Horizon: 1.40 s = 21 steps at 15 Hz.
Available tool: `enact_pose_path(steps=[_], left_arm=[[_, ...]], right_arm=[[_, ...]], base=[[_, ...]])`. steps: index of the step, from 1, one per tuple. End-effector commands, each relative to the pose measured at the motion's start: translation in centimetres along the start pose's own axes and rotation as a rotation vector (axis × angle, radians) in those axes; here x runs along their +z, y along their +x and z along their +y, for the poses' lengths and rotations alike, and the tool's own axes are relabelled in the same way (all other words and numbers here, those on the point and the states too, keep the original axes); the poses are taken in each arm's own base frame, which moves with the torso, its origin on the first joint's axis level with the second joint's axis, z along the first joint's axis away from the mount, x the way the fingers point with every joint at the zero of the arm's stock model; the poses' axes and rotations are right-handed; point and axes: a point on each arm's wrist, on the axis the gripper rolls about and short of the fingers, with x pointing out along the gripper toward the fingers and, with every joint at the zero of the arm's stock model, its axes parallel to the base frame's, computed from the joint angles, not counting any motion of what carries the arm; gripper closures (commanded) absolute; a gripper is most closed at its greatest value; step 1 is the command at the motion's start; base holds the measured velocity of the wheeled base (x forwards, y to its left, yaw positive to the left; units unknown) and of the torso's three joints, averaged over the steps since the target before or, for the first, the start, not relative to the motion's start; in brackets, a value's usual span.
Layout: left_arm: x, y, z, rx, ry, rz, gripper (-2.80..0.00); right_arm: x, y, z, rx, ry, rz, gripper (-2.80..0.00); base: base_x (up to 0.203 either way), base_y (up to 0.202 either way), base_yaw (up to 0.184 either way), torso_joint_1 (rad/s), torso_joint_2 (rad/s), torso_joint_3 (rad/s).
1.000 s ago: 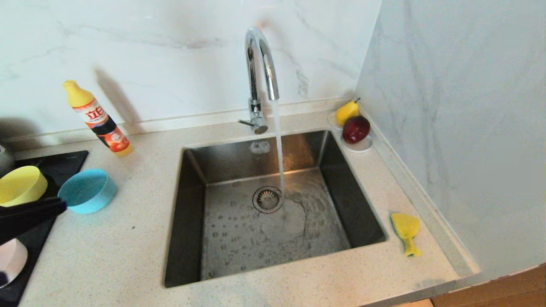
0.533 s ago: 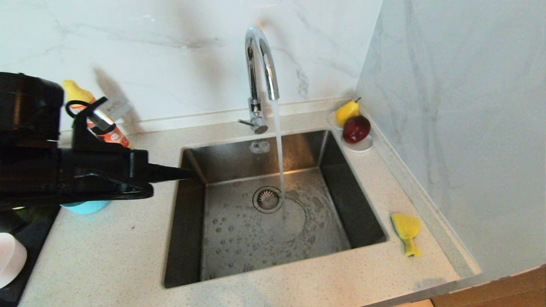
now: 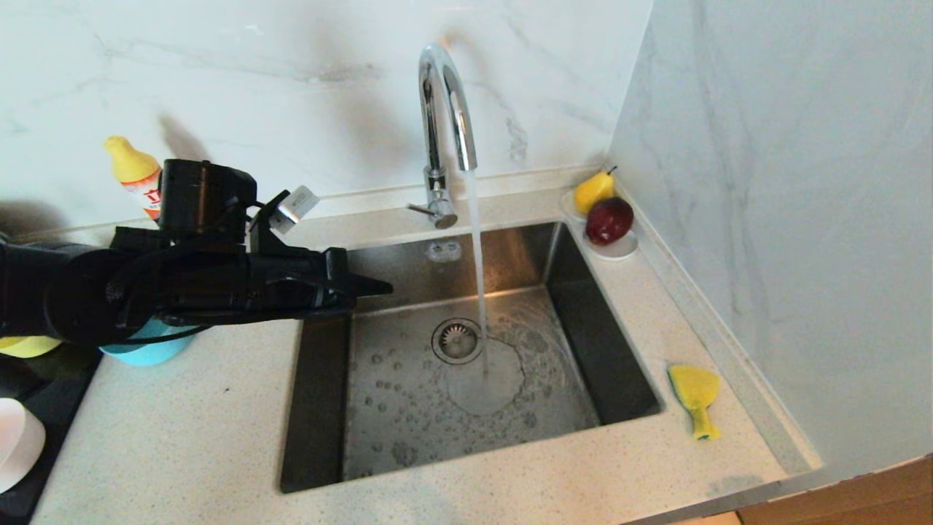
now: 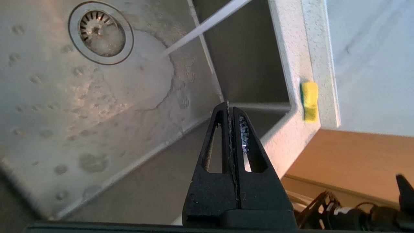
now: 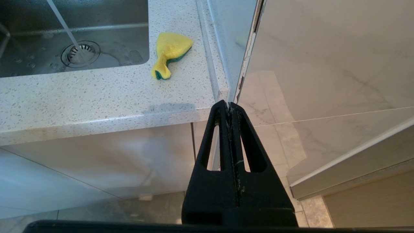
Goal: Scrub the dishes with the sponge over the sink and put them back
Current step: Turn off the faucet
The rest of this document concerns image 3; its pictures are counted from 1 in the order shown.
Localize blue plastic bowl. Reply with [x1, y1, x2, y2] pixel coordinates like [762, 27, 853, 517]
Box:
[99, 321, 198, 366]

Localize orange yellow dish soap bottle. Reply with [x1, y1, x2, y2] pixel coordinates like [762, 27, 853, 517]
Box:
[104, 136, 165, 221]

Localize yellow plastic bowl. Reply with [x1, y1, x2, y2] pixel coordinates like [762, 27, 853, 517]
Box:
[0, 335, 63, 359]

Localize pink plastic bowl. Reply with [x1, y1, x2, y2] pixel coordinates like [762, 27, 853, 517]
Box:
[0, 397, 47, 494]

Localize yellow fish-shaped sponge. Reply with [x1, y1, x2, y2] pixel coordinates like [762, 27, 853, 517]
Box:
[668, 365, 722, 441]

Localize stainless steel sink basin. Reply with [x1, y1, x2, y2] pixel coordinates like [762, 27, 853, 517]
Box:
[279, 222, 664, 494]

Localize round metal drain strainer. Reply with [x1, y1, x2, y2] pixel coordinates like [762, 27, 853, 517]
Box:
[432, 317, 485, 365]

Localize clear running water stream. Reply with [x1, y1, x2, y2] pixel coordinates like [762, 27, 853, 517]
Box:
[465, 169, 491, 373]

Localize chrome gooseneck faucet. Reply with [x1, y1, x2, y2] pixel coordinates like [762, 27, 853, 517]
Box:
[406, 42, 479, 230]

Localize black induction cooktop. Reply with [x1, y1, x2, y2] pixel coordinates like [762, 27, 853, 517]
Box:
[0, 343, 103, 525]

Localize yellow pear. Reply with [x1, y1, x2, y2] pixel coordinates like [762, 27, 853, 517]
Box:
[574, 166, 619, 215]

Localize small white dish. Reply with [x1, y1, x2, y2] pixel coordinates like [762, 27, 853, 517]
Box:
[561, 188, 640, 261]

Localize dark red apple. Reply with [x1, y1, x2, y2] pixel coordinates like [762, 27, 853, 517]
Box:
[586, 196, 636, 246]

